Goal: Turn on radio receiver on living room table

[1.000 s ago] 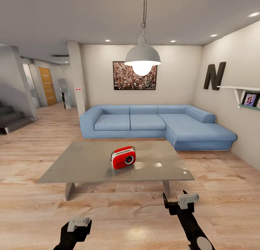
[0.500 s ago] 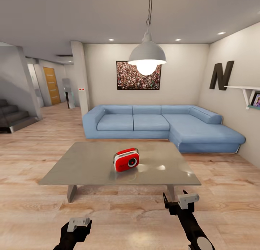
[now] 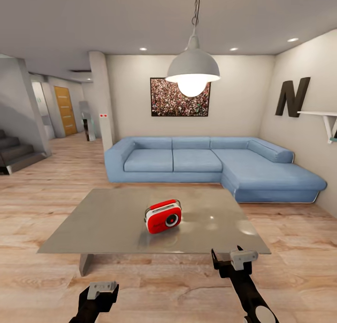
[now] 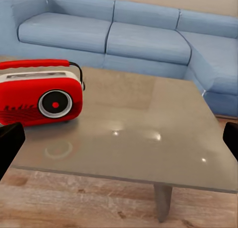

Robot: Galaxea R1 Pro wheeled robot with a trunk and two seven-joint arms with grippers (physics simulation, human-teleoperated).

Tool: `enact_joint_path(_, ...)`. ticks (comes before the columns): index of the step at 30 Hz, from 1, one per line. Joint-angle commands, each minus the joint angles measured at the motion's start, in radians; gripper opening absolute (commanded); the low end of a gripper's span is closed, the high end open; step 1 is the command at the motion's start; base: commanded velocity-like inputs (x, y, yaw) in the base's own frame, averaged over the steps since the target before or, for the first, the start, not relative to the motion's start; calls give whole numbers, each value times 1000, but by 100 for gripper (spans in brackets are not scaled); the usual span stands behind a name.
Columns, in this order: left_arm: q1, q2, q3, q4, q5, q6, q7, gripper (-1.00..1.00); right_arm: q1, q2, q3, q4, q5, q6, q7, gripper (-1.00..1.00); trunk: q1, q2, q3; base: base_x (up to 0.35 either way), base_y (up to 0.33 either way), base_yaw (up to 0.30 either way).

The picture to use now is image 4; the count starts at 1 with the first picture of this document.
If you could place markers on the coffee table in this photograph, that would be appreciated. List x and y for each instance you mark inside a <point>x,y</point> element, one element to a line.
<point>134,128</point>

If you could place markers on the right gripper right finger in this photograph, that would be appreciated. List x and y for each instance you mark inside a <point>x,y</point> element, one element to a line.
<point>230,137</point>

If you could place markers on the radio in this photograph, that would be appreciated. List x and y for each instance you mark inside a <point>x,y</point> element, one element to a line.
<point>35,98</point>

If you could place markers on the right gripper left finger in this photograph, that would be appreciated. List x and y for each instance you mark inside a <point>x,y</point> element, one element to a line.
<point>12,138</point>

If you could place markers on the sofa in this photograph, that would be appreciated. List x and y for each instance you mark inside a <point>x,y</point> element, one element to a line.
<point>128,36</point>

